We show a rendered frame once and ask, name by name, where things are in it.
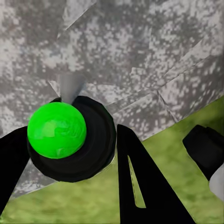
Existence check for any insectifuge atomizer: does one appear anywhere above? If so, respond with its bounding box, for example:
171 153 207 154
27 70 117 182

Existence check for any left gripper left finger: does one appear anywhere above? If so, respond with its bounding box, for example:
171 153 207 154
0 126 30 215

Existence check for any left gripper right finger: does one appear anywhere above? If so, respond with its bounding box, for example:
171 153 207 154
116 124 196 224

